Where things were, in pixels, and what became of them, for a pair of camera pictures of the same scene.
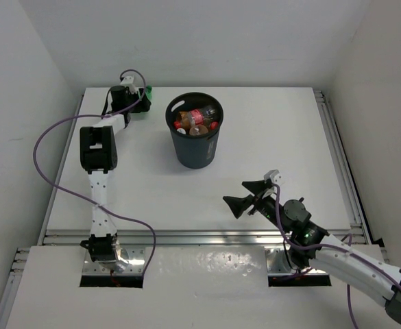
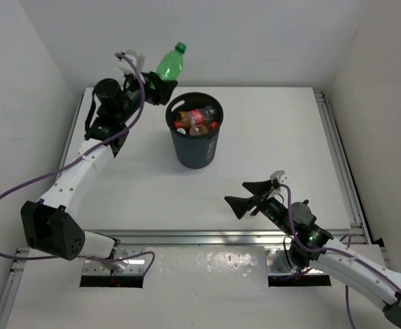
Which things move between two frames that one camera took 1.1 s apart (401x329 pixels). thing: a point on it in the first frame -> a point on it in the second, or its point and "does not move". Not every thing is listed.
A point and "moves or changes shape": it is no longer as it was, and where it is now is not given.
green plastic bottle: (149, 91) moves or changes shape
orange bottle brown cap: (185, 121) does not move
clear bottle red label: (213, 125) does not move
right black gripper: (238, 205) does not move
